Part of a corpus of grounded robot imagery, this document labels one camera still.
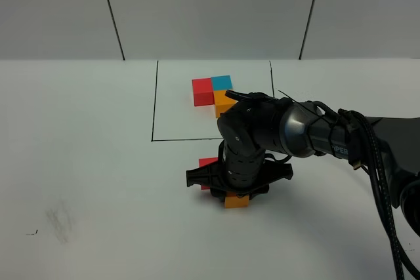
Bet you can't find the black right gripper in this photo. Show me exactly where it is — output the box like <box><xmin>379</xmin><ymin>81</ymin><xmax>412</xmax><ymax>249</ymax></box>
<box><xmin>186</xmin><ymin>140</ymin><xmax>293</xmax><ymax>191</ymax></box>

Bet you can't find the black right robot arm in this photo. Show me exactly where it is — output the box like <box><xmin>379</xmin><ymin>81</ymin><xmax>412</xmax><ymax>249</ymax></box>
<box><xmin>186</xmin><ymin>90</ymin><xmax>419</xmax><ymax>231</ymax></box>

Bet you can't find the orange template block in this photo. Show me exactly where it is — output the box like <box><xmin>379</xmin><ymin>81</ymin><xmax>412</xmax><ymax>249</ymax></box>
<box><xmin>213</xmin><ymin>90</ymin><xmax>236</xmax><ymax>118</ymax></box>

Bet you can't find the red template block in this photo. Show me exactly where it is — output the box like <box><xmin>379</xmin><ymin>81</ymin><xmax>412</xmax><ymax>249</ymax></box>
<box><xmin>192</xmin><ymin>77</ymin><xmax>215</xmax><ymax>107</ymax></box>

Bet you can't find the blue template block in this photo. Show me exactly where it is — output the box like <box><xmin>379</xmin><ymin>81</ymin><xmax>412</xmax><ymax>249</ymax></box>
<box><xmin>211</xmin><ymin>75</ymin><xmax>233</xmax><ymax>91</ymax></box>

